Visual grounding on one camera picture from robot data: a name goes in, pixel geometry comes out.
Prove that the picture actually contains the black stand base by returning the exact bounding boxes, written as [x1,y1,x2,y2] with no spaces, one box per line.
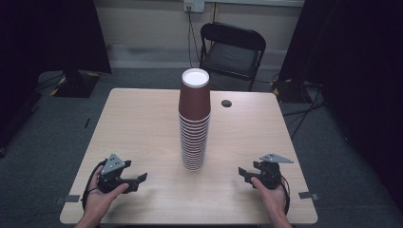
[271,78,307,105]
[48,69,102,99]

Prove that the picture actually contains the stack of brown paper cups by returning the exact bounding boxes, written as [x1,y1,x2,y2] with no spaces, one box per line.
[178,67,212,172]

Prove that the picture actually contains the person's right hand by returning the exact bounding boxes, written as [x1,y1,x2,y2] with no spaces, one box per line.
[250,176,289,220]

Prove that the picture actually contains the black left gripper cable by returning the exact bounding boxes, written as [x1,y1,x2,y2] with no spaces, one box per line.
[81,159,108,212]

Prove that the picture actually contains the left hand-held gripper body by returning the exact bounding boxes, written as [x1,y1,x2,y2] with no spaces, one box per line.
[96,153,133,195]

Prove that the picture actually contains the black wall socket cable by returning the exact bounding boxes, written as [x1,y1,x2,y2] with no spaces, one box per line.
[186,9,202,68]

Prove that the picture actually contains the black folding chair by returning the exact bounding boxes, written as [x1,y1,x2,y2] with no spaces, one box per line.
[199,22,267,92]

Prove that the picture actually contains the grey tape strip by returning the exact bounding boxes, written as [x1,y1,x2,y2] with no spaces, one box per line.
[54,194,82,205]
[297,191,320,201]

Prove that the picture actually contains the white wall socket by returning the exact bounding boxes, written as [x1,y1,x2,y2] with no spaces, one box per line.
[182,0,206,14]

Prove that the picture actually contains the black floor cables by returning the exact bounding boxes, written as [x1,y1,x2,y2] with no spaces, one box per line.
[280,84,327,141]

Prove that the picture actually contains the black curtain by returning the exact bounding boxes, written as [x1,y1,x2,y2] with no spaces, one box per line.
[0,0,112,150]
[278,0,403,210]

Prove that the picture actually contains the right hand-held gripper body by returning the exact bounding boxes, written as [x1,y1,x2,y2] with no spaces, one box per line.
[252,153,295,191]

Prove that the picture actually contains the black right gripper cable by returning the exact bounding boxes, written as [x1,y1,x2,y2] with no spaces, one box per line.
[279,174,291,217]

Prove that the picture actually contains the person's left hand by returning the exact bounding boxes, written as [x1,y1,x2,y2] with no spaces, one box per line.
[82,164,130,220]

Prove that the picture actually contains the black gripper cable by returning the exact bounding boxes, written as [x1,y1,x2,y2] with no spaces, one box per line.
[279,174,291,217]
[81,159,108,212]

